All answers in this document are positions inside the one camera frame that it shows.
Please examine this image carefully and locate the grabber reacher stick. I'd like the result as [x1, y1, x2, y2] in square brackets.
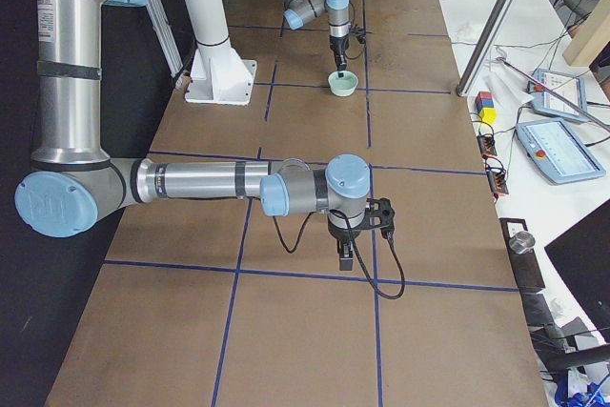
[495, 56, 610, 132]

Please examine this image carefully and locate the yellow block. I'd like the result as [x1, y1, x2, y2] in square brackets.
[478, 107, 497, 125]

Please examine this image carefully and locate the black orange connector right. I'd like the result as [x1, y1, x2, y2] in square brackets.
[485, 166, 509, 196]

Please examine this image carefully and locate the white crumpled tissue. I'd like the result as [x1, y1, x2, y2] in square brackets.
[454, 21, 484, 44]

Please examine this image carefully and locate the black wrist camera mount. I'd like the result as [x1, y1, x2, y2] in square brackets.
[350, 25, 367, 45]
[359, 197, 395, 232]

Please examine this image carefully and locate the blue block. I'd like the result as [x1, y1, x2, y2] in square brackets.
[476, 99, 495, 111]

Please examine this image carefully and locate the teach pendant tablet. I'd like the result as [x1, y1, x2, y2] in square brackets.
[527, 69, 588, 123]
[516, 118, 606, 185]

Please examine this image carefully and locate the black monitor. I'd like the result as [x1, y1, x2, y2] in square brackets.
[545, 202, 609, 341]

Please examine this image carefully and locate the white folded paper towel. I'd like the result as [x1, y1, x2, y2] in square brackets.
[479, 60, 533, 112]

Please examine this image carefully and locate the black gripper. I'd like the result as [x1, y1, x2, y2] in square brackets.
[331, 36, 347, 77]
[328, 221, 361, 271]

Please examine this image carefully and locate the black metal plate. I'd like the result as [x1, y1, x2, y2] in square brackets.
[499, 217, 545, 294]

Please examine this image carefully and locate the wooden board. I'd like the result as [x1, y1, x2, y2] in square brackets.
[563, 0, 610, 67]

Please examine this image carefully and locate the near teach pendant tablet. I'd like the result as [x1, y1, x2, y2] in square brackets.
[516, 118, 606, 185]

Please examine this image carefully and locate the silver metal cylinder weight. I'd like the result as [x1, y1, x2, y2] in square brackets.
[508, 231, 536, 254]

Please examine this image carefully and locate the far teach pendant tablet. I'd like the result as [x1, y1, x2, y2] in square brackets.
[527, 69, 588, 123]

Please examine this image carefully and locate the black orange connector left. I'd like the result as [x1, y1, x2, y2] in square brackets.
[477, 134, 498, 158]

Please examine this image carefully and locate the black orange connector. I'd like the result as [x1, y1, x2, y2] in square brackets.
[477, 134, 498, 158]
[485, 166, 509, 196]

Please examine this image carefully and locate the red block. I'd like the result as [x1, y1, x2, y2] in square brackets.
[475, 92, 494, 112]

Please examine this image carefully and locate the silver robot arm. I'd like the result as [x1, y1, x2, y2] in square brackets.
[14, 0, 374, 271]
[282, 0, 351, 78]

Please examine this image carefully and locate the light green bowl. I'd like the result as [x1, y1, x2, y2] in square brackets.
[328, 71, 359, 97]

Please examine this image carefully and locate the white pedestal column base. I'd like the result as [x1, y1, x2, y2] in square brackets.
[185, 0, 256, 106]

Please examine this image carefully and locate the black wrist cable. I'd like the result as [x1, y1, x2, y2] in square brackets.
[272, 209, 407, 300]

